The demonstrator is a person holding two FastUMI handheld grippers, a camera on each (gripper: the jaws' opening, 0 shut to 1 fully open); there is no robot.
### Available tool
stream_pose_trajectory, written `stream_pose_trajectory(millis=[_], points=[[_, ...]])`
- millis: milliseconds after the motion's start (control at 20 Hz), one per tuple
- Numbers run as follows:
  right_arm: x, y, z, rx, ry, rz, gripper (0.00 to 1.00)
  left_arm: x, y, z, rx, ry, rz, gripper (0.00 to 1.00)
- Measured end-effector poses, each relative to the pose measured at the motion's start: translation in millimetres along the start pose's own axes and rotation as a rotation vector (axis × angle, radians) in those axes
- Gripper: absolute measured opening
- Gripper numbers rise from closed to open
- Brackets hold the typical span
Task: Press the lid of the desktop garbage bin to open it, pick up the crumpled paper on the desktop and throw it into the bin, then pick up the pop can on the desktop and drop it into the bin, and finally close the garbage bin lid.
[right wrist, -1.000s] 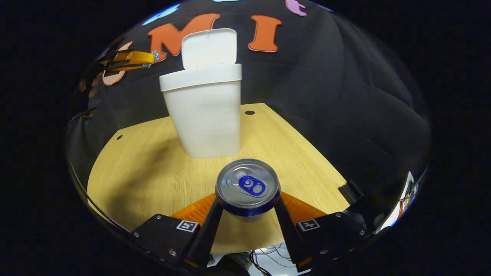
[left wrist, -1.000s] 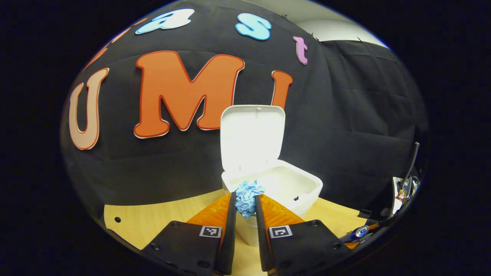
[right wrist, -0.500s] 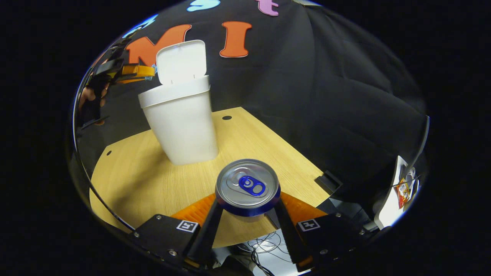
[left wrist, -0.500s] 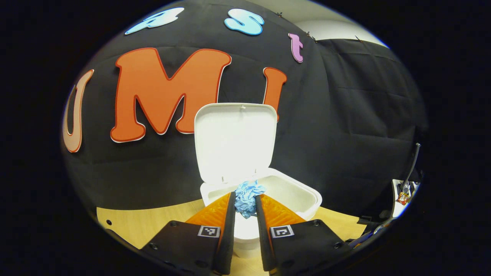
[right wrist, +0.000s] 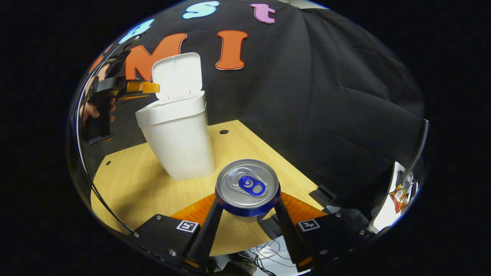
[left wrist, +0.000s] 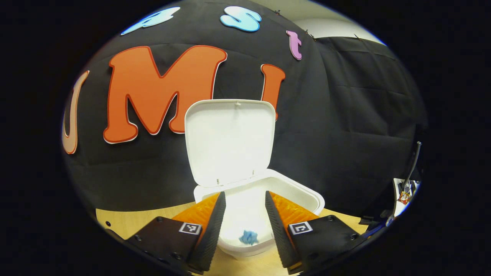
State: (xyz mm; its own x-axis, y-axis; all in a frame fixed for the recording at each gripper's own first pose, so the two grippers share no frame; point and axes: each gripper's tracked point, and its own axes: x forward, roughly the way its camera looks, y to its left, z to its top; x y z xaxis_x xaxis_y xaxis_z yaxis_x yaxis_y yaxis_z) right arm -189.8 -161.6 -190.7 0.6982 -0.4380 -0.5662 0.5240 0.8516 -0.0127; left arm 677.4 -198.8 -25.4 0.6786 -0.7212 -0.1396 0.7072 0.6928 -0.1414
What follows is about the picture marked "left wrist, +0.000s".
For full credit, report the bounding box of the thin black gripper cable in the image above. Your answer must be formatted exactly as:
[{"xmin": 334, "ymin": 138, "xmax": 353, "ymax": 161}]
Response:
[{"xmin": 405, "ymin": 141, "xmax": 422, "ymax": 190}]

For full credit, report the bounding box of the white desktop garbage bin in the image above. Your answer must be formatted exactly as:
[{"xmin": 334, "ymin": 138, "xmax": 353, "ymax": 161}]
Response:
[{"xmin": 185, "ymin": 99, "xmax": 326, "ymax": 258}]

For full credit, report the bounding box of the black backdrop cloth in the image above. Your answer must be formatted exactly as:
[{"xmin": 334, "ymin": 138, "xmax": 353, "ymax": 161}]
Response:
[{"xmin": 61, "ymin": 0, "xmax": 428, "ymax": 217}]

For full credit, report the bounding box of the wooden desktop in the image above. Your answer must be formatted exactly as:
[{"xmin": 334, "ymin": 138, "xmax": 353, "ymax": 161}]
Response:
[{"xmin": 95, "ymin": 201, "xmax": 369, "ymax": 276}]

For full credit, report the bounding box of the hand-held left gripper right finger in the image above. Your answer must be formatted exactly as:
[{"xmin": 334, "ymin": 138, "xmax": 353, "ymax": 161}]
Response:
[{"xmin": 265, "ymin": 191, "xmax": 367, "ymax": 274}]

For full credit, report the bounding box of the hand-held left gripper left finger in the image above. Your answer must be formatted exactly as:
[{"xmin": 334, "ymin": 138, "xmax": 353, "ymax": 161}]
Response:
[{"xmin": 125, "ymin": 192, "xmax": 227, "ymax": 274}]

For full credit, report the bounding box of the blue paper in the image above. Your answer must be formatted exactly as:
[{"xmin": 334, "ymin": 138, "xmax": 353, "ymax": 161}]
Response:
[{"xmin": 239, "ymin": 229, "xmax": 258, "ymax": 246}]

